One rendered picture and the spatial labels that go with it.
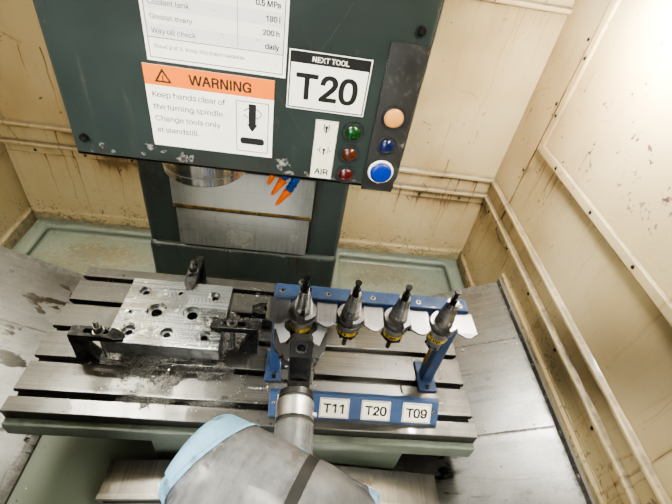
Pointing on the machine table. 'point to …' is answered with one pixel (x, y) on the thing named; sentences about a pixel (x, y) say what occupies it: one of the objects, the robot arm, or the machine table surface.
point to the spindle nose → (207, 177)
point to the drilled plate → (181, 346)
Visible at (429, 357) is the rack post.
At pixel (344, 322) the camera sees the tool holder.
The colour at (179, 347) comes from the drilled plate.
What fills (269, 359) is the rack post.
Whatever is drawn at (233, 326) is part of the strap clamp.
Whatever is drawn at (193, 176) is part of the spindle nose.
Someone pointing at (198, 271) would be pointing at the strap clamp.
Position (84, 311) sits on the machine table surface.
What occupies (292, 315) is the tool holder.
